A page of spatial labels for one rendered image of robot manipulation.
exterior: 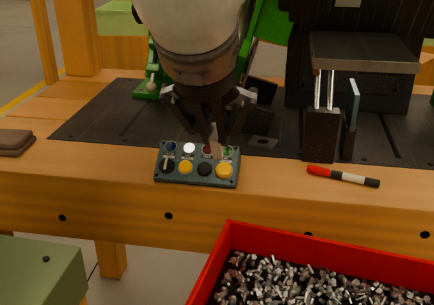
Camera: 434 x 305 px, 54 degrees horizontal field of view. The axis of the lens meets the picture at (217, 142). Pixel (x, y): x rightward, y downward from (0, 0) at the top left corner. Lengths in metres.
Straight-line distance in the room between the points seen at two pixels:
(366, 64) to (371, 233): 0.29
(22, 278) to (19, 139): 0.41
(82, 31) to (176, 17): 1.04
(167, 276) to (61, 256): 1.29
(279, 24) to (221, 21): 0.50
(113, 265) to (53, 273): 1.27
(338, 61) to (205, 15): 0.37
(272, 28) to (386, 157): 0.35
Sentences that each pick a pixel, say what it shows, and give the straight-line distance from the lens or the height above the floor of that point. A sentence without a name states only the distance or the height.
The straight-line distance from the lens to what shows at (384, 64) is 0.71.
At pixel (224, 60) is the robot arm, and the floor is 1.20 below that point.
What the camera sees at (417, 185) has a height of 0.90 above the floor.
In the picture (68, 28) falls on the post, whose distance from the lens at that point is 1.42.
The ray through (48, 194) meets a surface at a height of 0.85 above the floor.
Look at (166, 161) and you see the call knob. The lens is 0.77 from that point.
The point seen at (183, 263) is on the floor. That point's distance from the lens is 1.93.
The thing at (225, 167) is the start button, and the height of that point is 0.94.
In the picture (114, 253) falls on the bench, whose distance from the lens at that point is 1.81.
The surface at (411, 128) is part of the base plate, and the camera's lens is 1.07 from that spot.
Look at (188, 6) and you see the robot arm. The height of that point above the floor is 1.26.
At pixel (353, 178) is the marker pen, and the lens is 0.80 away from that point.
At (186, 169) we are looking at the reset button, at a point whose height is 0.93.
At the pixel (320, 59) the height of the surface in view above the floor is 1.13.
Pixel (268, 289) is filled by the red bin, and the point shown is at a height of 0.88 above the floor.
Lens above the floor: 1.32
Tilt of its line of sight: 27 degrees down
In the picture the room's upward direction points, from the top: straight up
